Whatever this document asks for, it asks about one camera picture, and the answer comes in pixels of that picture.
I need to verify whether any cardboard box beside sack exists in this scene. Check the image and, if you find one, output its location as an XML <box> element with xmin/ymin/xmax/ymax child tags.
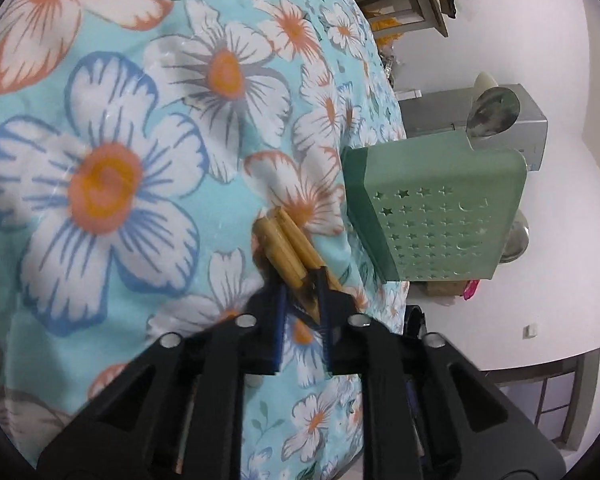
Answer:
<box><xmin>424</xmin><ymin>280</ymin><xmax>466</xmax><ymax>297</ymax></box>

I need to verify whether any bamboo chopstick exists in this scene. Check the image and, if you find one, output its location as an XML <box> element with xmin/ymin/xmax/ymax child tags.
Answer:
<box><xmin>275</xmin><ymin>207</ymin><xmax>332</xmax><ymax>282</ymax></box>
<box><xmin>264</xmin><ymin>214</ymin><xmax>317</xmax><ymax>288</ymax></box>
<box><xmin>251</xmin><ymin>217</ymin><xmax>306</xmax><ymax>311</ymax></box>

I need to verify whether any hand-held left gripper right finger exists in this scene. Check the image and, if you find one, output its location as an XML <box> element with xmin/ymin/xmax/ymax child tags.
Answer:
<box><xmin>314</xmin><ymin>267</ymin><xmax>567</xmax><ymax>480</ymax></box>

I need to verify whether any floral blue blanket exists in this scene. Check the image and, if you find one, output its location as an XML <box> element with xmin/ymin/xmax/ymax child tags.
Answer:
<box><xmin>0</xmin><ymin>0</ymin><xmax>412</xmax><ymax>480</ymax></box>

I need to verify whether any dark frame furniture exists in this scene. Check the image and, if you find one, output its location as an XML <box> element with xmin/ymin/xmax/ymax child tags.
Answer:
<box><xmin>480</xmin><ymin>349</ymin><xmax>600</xmax><ymax>452</ymax></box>

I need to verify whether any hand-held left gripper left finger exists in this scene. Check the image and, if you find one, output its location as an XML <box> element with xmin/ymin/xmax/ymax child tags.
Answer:
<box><xmin>37</xmin><ymin>287</ymin><xmax>288</xmax><ymax>480</ymax></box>

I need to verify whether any large metal spoon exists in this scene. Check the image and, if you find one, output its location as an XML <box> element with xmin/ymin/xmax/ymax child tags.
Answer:
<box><xmin>499</xmin><ymin>207</ymin><xmax>530</xmax><ymax>265</ymax></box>
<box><xmin>466</xmin><ymin>86</ymin><xmax>522</xmax><ymax>140</ymax></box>

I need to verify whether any cream plastic ladle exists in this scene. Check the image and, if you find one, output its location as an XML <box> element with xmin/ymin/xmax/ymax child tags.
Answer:
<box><xmin>472</xmin><ymin>72</ymin><xmax>497</xmax><ymax>99</ymax></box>

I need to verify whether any yellow plastic bag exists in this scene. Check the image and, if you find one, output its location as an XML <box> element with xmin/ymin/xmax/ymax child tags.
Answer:
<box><xmin>372</xmin><ymin>16</ymin><xmax>407</xmax><ymax>44</ymax></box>

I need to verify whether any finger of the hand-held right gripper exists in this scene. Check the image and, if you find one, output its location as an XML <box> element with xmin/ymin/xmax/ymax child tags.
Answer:
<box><xmin>404</xmin><ymin>304</ymin><xmax>427</xmax><ymax>342</ymax></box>

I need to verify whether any green perforated utensil holder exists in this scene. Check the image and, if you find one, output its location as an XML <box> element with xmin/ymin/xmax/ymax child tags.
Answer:
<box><xmin>341</xmin><ymin>130</ymin><xmax>529</xmax><ymax>283</ymax></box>

